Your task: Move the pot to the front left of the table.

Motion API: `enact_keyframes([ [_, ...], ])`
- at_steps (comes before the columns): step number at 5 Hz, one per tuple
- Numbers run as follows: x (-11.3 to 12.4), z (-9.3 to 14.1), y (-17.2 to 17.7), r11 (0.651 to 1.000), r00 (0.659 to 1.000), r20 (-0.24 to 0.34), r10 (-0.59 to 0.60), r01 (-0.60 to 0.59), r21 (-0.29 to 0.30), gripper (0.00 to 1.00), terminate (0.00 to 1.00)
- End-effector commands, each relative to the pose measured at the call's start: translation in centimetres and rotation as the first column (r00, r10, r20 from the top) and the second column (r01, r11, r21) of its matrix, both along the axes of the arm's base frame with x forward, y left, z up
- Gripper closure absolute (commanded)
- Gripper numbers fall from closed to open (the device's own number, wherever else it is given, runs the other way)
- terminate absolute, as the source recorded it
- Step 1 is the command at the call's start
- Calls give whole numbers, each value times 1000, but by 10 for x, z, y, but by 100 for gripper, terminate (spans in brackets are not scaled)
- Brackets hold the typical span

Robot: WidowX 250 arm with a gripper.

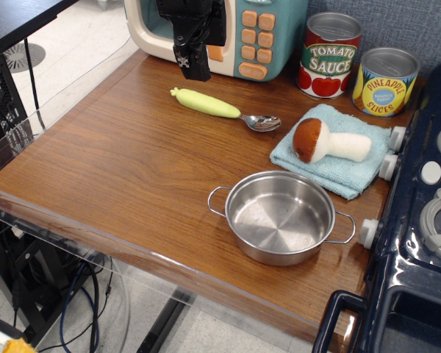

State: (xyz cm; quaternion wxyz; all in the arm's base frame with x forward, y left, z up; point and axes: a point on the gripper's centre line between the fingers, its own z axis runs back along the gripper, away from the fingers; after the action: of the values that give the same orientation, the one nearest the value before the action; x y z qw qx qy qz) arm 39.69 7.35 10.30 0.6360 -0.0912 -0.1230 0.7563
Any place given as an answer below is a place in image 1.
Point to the teal toy microwave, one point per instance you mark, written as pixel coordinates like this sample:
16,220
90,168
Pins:
260,36

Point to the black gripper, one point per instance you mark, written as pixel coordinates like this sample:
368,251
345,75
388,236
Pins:
197,22

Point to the light blue folded cloth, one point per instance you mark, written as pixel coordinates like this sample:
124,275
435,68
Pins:
343,177

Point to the black desk at left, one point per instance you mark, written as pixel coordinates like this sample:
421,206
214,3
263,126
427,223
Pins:
20,19

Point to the dark blue toy stove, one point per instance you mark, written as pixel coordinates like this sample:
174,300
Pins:
400,310

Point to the pineapple slices can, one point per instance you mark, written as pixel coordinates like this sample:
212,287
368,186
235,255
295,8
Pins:
385,81

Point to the tomato sauce can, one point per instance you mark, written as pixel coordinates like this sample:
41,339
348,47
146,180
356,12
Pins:
330,47

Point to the green handled metal spoon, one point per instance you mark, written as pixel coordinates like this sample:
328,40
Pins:
212,106

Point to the stainless steel pot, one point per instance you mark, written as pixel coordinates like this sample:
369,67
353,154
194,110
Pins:
279,218

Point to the clear acrylic table guard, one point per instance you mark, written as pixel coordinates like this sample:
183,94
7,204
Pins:
128,173

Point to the plush brown mushroom toy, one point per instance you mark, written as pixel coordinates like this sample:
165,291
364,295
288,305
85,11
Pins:
312,141

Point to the yellow object bottom left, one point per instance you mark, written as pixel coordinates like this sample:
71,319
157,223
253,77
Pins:
17,346

